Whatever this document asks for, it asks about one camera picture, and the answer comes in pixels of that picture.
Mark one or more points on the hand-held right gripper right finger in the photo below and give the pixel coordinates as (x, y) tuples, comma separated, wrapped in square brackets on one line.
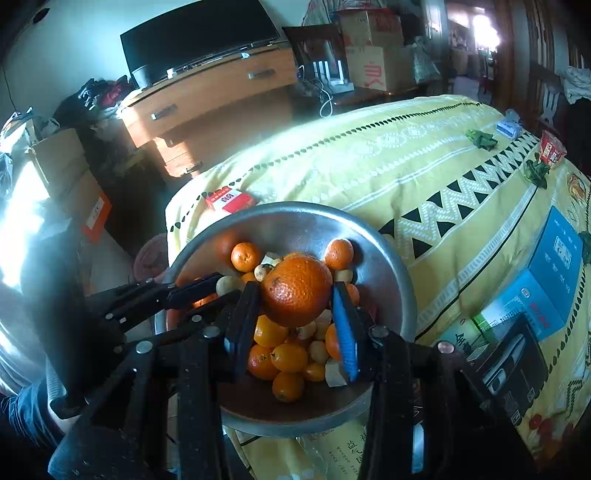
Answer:
[(345, 332)]

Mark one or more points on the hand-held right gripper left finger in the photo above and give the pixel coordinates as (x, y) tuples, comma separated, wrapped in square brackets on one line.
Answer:
[(242, 332)]

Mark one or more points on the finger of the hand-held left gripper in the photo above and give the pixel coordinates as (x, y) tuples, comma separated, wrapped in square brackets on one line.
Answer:
[(152, 325), (194, 288)]

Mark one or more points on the large dimpled orange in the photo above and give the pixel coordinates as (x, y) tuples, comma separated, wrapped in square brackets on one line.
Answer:
[(295, 290)]

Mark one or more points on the metal bowl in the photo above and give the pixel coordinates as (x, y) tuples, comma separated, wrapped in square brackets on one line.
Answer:
[(300, 226)]

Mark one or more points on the pile of small mandarins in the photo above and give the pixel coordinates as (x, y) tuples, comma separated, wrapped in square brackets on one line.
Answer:
[(288, 357)]

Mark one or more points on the pink plastic basin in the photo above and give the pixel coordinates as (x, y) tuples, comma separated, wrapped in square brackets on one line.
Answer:
[(150, 256)]

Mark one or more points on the small red box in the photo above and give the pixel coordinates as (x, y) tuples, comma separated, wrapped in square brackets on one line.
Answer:
[(228, 201)]

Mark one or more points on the green and white carton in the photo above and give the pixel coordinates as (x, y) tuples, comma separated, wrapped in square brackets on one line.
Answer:
[(461, 337)]

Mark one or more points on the person's jeans leg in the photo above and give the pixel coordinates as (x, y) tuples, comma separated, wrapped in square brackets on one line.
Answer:
[(27, 415)]

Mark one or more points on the cardboard box orange label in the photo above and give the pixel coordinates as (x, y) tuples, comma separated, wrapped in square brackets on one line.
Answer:
[(69, 180)]

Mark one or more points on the beige printed bag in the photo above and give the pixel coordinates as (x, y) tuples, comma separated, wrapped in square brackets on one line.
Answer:
[(332, 457)]

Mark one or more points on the black carton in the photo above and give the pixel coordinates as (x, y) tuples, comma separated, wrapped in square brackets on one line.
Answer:
[(512, 369)]

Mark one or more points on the white plastic bag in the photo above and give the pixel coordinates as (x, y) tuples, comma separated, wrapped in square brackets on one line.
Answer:
[(23, 127)]

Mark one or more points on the wooden dresser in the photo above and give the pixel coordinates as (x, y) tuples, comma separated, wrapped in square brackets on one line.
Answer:
[(207, 106)]

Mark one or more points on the blue and green carton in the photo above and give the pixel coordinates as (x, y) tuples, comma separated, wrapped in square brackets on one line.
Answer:
[(526, 300)]

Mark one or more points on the black and red clothes heap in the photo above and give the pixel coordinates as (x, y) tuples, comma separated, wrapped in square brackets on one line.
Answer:
[(92, 99)]

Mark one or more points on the green leaf sprig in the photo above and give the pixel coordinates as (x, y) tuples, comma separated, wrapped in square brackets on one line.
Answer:
[(535, 173), (586, 247), (482, 138)]

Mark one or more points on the white router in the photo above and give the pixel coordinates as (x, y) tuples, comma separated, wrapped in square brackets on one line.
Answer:
[(330, 78)]

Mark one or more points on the black television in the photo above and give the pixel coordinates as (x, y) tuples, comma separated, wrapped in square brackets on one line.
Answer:
[(194, 32)]

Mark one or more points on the blue tissue packet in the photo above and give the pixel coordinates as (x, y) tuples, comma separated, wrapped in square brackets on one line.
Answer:
[(508, 125)]

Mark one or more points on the cardboard box red print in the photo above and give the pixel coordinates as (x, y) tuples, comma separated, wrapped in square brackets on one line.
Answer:
[(376, 69)]

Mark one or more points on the red snack packet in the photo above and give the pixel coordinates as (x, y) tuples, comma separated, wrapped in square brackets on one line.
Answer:
[(551, 148)]

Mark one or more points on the brown cardboard box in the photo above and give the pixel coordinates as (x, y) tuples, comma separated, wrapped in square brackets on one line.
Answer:
[(369, 27)]

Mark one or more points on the dark wooden chair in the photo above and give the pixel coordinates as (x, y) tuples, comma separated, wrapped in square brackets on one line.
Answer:
[(540, 83)]

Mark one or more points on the white cloth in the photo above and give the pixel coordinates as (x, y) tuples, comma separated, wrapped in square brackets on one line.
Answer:
[(577, 83)]

